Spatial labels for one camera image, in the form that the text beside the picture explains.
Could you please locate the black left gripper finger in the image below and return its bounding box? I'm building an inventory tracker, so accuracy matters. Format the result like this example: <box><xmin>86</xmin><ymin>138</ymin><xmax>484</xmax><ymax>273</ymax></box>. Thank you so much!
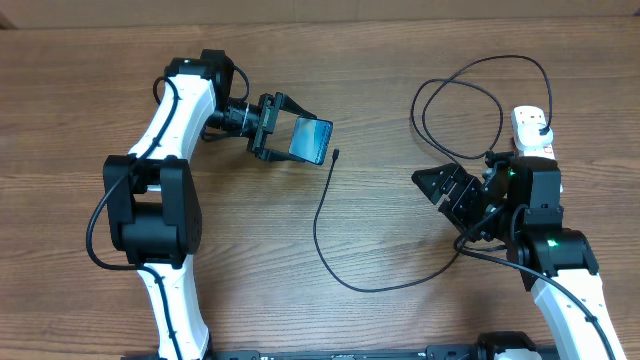
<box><xmin>279</xmin><ymin>93</ymin><xmax>317</xmax><ymax>119</ymax></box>
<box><xmin>267</xmin><ymin>149</ymin><xmax>306</xmax><ymax>163</ymax></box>

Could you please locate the Galaxy S24+ smartphone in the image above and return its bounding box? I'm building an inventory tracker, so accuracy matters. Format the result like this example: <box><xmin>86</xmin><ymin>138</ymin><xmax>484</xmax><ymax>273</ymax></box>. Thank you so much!
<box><xmin>288</xmin><ymin>117</ymin><xmax>333</xmax><ymax>165</ymax></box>

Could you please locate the black USB-C charging cable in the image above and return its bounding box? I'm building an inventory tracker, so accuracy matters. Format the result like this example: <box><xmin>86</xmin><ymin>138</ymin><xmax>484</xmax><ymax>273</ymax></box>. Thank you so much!
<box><xmin>312</xmin><ymin>54</ymin><xmax>555</xmax><ymax>294</ymax></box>

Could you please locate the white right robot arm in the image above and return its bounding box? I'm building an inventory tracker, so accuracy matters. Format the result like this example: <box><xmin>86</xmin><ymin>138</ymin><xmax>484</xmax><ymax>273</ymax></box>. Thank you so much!
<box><xmin>411</xmin><ymin>152</ymin><xmax>625</xmax><ymax>359</ymax></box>

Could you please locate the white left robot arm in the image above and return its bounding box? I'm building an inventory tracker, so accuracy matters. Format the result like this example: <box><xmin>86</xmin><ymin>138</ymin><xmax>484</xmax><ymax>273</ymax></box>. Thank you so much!
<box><xmin>86</xmin><ymin>49</ymin><xmax>333</xmax><ymax>359</ymax></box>

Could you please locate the white charger plug adapter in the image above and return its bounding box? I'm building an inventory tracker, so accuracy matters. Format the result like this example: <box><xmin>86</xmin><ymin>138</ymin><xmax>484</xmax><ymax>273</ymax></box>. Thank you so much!
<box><xmin>514</xmin><ymin>123</ymin><xmax>554</xmax><ymax>152</ymax></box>

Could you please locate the white power strip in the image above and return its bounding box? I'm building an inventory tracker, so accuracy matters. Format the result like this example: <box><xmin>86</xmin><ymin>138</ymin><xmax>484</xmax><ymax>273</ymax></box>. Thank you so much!
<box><xmin>511</xmin><ymin>105</ymin><xmax>556</xmax><ymax>160</ymax></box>

